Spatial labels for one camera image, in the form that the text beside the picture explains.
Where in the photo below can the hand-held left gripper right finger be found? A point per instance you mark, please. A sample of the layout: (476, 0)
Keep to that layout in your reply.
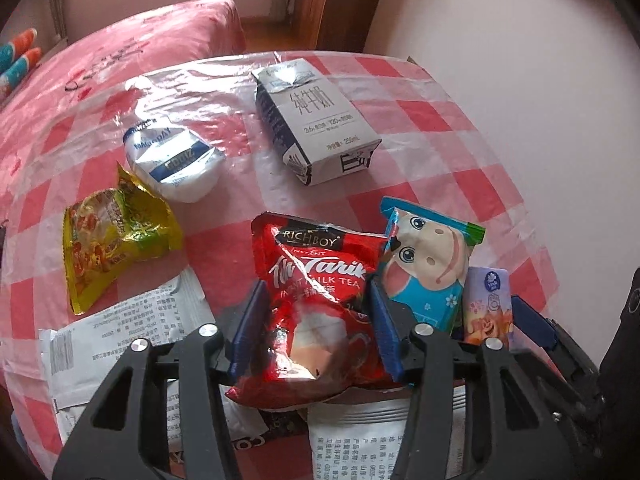
(385, 332)

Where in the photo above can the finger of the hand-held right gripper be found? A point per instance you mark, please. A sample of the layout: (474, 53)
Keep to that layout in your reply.
(532, 322)

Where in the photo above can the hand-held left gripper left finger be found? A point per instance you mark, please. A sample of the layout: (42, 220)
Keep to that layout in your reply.
(247, 330)

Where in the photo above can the small purple packet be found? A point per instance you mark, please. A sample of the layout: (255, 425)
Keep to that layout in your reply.
(487, 305)

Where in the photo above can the cartoon cow snack packet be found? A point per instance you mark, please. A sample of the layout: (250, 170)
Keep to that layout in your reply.
(425, 260)

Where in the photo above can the red milk tea packet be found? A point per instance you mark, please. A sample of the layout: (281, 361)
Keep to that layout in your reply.
(310, 270)

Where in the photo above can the white printed packet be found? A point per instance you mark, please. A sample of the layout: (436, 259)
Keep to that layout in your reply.
(360, 440)
(125, 320)

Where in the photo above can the yellow snack packet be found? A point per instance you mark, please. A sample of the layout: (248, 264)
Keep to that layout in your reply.
(110, 240)

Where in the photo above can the white and blue pouch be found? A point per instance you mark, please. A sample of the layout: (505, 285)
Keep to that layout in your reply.
(170, 160)

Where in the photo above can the white milk carton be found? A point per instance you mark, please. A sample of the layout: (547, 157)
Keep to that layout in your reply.
(320, 120)

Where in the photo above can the bed with pink cover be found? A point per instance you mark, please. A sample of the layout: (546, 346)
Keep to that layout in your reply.
(150, 35)

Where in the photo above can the wooden cabinet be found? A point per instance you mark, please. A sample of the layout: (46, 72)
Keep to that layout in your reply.
(360, 0)

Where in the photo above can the cartoon print folded quilt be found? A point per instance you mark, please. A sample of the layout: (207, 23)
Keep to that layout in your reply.
(20, 65)

